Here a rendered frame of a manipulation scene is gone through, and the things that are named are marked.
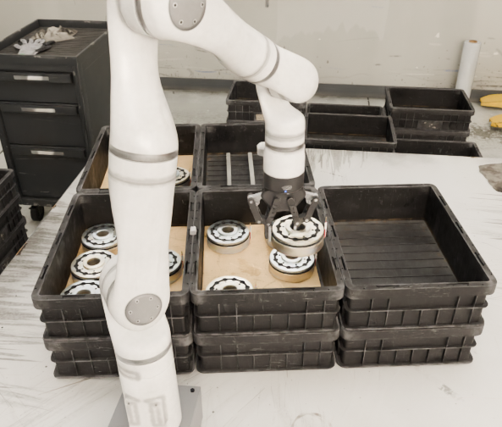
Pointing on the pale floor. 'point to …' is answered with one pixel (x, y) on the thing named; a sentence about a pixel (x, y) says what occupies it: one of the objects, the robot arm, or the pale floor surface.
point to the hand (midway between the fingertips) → (281, 231)
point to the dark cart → (49, 106)
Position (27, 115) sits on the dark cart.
